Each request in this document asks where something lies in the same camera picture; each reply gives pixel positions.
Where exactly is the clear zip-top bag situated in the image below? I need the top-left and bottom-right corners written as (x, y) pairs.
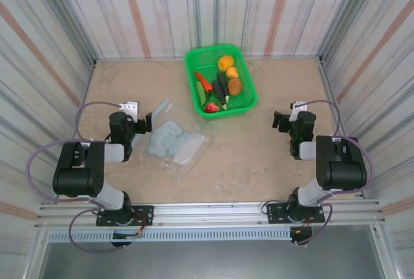
top-left (137, 97), bottom-right (218, 183)

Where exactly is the brown toy potato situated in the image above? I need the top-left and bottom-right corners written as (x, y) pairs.
top-left (227, 77), bottom-right (244, 96)

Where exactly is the green toy cucumber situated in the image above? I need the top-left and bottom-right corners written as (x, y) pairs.
top-left (195, 80), bottom-right (208, 107)

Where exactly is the yellow orange toy fruit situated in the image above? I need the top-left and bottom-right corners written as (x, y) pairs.
top-left (217, 54), bottom-right (235, 71)

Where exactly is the green plastic basket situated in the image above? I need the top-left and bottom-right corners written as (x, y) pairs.
top-left (184, 43), bottom-right (259, 122)

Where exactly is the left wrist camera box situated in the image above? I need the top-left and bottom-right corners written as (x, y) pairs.
top-left (118, 100), bottom-right (140, 120)

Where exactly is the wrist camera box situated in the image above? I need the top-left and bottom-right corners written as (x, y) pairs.
top-left (118, 100), bottom-right (140, 120)
top-left (289, 100), bottom-right (309, 122)

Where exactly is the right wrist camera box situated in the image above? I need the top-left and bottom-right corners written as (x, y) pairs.
top-left (289, 100), bottom-right (309, 122)

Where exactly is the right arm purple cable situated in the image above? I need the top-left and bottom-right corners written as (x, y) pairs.
top-left (302, 99), bottom-right (376, 247)

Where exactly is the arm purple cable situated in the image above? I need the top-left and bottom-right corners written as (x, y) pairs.
top-left (302, 99), bottom-right (376, 247)
top-left (27, 100), bottom-right (140, 254)

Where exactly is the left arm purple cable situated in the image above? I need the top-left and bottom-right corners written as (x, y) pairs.
top-left (27, 100), bottom-right (140, 254)

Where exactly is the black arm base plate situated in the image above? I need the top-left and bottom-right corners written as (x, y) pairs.
top-left (265, 201), bottom-right (325, 225)
top-left (96, 205), bottom-right (155, 227)

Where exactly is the aluminium mounting rail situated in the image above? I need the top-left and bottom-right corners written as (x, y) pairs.
top-left (34, 198), bottom-right (387, 230)

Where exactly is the white slotted cable duct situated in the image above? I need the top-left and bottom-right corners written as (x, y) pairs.
top-left (47, 229), bottom-right (294, 243)

